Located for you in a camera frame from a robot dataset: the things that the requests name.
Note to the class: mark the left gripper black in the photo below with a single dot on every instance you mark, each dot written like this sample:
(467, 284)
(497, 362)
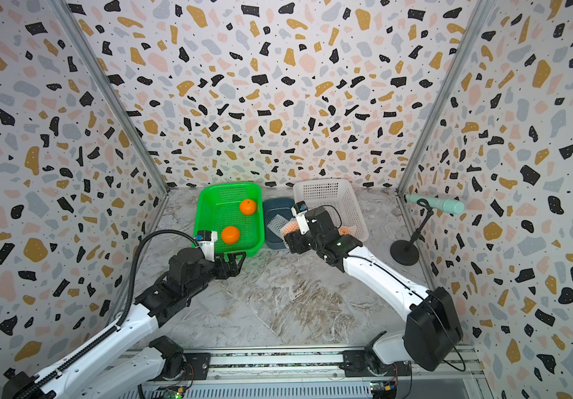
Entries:
(223, 264)

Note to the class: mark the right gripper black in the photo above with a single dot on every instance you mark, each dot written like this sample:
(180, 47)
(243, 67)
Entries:
(297, 238)

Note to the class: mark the netted orange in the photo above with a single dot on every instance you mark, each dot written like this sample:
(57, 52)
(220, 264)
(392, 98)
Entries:
(230, 235)
(290, 227)
(348, 230)

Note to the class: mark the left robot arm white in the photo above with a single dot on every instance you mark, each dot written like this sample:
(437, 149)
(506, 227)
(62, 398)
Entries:
(68, 377)

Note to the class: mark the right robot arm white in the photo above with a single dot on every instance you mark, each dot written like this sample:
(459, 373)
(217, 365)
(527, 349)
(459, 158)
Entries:
(432, 328)

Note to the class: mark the dark teal plastic bin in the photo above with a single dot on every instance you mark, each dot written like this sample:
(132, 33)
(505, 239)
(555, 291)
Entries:
(271, 207)

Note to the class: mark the green plastic mesh basket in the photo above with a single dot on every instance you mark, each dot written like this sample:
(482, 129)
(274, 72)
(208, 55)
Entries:
(218, 208)

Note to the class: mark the white plastic mesh basket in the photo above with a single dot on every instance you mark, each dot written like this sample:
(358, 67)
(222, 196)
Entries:
(338, 198)

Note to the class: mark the black microphone stand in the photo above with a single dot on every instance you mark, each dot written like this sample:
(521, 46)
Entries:
(404, 252)

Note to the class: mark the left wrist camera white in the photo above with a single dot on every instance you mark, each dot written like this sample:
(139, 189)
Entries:
(206, 240)

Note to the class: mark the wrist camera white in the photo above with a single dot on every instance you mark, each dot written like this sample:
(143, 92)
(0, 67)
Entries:
(299, 211)
(206, 240)

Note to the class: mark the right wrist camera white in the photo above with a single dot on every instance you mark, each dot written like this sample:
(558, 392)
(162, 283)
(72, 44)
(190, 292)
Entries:
(299, 211)

